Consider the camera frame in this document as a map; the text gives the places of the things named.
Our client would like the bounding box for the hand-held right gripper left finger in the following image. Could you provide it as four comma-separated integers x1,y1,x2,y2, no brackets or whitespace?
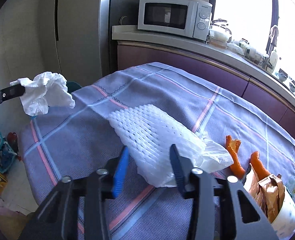
17,145,130,240

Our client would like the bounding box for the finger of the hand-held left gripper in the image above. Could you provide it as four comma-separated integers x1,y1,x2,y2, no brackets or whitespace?
0,84,25,110

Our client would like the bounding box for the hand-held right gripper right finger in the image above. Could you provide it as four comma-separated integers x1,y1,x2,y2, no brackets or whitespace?
169,144,279,240

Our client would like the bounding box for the white tissue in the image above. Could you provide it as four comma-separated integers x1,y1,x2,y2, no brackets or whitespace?
10,72,76,117

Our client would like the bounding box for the white foam fruit net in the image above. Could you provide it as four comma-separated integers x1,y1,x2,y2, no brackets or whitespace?
108,104,205,187

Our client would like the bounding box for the blue plastic waste bin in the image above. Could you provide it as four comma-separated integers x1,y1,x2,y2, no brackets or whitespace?
66,81,82,93

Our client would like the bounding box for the copper foil snack wrapper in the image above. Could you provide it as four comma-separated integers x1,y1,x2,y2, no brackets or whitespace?
244,171,285,223

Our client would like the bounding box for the white paper cup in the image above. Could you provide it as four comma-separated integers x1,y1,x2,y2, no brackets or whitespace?
270,185,295,237

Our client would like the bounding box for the clear plastic bag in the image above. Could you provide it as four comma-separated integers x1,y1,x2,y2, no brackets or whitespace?
147,132,234,188

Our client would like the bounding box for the blue checked tablecloth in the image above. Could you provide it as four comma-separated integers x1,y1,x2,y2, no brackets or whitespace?
17,62,295,240

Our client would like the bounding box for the teal plastic basket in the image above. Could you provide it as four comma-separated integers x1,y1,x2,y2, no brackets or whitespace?
0,112,18,174

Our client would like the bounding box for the orange peel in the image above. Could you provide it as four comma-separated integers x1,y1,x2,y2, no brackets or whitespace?
225,135,245,179
250,151,270,180

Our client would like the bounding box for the grey refrigerator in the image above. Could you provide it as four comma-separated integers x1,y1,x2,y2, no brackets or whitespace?
36,0,118,82

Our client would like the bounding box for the purple kitchen counter cabinet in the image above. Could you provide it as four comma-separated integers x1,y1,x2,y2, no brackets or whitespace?
112,25,295,140

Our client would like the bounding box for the glass teapot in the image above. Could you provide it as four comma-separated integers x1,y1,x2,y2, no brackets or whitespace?
209,19,233,43

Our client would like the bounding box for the white microwave oven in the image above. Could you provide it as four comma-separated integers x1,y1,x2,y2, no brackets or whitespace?
137,0,213,41

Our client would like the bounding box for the kitchen faucet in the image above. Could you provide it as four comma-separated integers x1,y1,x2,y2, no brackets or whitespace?
266,26,280,55

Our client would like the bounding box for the kitchen window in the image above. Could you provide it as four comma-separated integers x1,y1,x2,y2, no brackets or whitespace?
211,0,295,85

